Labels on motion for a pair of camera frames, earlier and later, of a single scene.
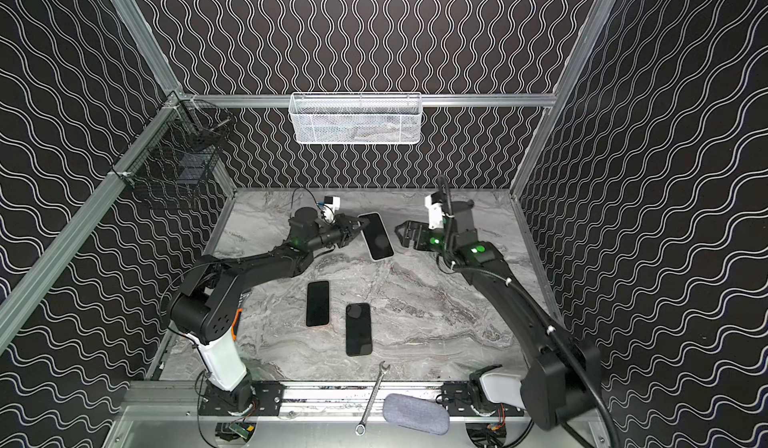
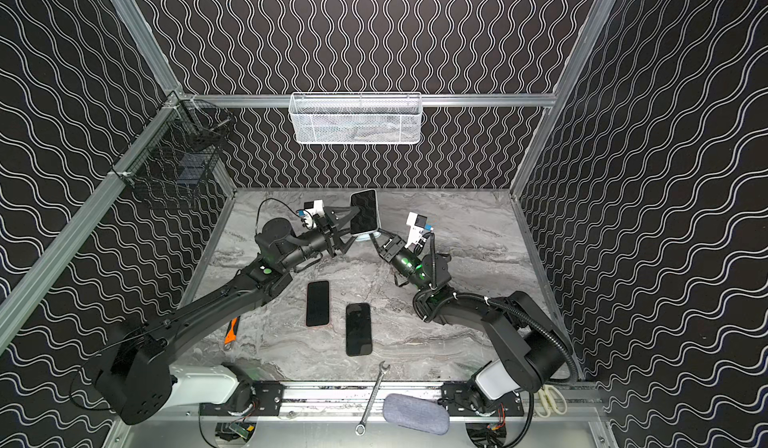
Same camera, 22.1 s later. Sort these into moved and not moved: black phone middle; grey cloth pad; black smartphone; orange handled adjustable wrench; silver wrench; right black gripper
Moved: right black gripper; black smartphone
Not moved: silver wrench; black phone middle; orange handled adjustable wrench; grey cloth pad
